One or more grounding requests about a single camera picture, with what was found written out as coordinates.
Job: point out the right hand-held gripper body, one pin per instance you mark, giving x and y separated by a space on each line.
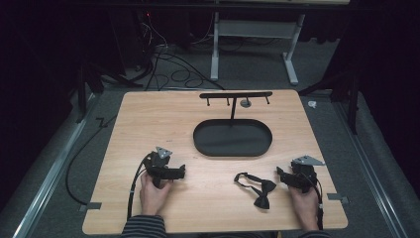
305 172

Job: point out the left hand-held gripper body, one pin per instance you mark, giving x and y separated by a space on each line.
157 165

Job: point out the black bow tie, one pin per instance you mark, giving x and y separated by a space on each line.
261 191

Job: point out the black hook rack with tray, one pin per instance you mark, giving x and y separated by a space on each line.
232 139

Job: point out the person's right hand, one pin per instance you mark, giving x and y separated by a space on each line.
305 206

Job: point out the person's left hand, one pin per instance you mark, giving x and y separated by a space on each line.
152 198

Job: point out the grey tape strip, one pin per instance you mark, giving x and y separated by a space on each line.
337 197

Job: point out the small white crumpled scrap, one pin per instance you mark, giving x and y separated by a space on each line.
312 104

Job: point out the grey round table grommet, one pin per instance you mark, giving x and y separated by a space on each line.
245 103

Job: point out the black metal stand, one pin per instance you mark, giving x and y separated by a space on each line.
346 89
89 79

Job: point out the silver floor rail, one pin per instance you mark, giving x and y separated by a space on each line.
366 165
52 172

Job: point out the white metal desk frame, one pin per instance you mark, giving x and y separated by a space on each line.
254 29

